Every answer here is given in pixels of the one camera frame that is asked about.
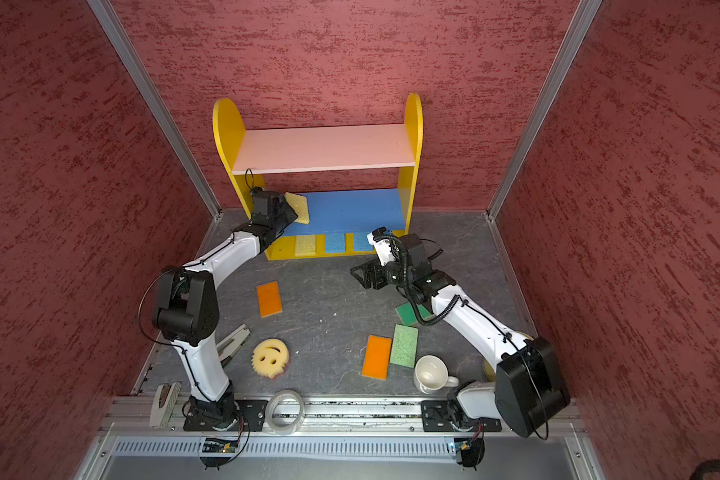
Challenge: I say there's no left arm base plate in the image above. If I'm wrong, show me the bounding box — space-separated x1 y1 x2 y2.
183 399 267 434

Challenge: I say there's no aluminium rail front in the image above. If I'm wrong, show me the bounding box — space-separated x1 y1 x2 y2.
98 394 583 438

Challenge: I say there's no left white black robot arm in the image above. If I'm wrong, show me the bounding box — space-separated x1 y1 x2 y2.
153 187 298 430

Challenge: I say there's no yellow smiley face sponge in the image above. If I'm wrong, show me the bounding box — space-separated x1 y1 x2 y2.
251 338 290 379

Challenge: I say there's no green scrub sponge dark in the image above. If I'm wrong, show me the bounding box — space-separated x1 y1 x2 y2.
395 303 433 327

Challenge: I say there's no white ceramic mug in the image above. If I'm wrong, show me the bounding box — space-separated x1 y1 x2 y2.
414 355 459 395

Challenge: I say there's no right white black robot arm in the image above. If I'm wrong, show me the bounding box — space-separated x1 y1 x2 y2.
350 228 571 439

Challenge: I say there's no pink upper shelf board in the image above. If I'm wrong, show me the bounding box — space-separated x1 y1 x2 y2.
232 124 423 174

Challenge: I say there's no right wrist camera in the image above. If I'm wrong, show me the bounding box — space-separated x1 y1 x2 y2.
367 227 395 266

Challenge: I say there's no blue lower shelf board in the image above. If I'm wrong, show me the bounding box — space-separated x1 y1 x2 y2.
284 189 406 237

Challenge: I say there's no beige stapler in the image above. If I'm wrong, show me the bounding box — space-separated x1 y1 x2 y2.
149 382 182 428

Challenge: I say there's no clear tape roll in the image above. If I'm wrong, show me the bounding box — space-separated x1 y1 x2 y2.
265 390 305 436

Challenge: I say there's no grey stapler on table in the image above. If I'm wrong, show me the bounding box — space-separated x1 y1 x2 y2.
216 324 250 367

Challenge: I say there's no orange sponge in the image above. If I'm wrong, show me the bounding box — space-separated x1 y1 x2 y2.
256 281 283 318
361 335 392 380

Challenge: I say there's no light green sponge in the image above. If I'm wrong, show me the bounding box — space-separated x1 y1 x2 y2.
390 325 419 368

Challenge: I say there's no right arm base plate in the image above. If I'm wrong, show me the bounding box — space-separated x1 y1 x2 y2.
420 400 502 434

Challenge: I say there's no yellow shelf unit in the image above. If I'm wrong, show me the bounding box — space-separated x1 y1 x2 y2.
213 93 423 260

